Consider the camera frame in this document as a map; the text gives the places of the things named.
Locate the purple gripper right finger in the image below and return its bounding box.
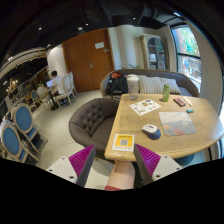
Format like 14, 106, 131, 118
134, 144, 161, 185

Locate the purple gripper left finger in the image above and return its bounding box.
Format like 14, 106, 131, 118
69, 145, 96, 187

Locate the white and blue computer mouse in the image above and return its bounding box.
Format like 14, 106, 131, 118
142, 124, 161, 140

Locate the grey patterned mouse pad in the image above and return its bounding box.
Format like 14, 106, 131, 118
159, 112, 196, 136

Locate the yellow QR code sticker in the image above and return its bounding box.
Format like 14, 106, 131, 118
112, 134, 135, 152

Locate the grey tufted armchair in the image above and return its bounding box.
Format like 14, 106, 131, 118
69, 98, 119, 160

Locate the white printed paper sheet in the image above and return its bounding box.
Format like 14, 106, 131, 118
130, 99, 160, 116

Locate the small teal eraser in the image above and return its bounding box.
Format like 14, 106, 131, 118
186, 109, 194, 113

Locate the black and red phone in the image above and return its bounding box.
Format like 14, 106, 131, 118
173, 98, 186, 107

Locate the blue padded chair near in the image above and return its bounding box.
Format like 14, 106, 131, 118
1, 124, 38, 163

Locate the blue padded chair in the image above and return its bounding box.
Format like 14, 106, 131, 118
13, 103, 47, 153
1, 124, 38, 163

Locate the blue padded chair far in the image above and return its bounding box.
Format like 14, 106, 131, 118
13, 103, 47, 153

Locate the light pen on table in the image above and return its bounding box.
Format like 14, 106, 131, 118
183, 96, 192, 106

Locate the striped cushion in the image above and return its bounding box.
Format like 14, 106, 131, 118
139, 75, 163, 94

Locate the green bottle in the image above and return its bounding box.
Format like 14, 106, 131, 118
163, 84, 170, 102

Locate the clear plastic jar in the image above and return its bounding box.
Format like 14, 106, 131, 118
127, 74, 139, 100

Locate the white wooden chair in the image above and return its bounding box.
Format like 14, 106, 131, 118
56, 74, 74, 105

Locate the black backpack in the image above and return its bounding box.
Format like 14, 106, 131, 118
106, 72, 128, 97

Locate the seated person in white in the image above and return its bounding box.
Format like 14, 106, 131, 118
47, 70, 65, 95

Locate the grey sofa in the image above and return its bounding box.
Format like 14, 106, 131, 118
100, 69, 199, 97

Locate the wooden double door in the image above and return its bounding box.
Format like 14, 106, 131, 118
62, 28, 114, 93

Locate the glass display cabinet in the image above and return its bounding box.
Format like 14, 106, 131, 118
140, 34, 169, 70

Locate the window with black frame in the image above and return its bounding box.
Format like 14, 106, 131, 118
171, 25, 201, 89

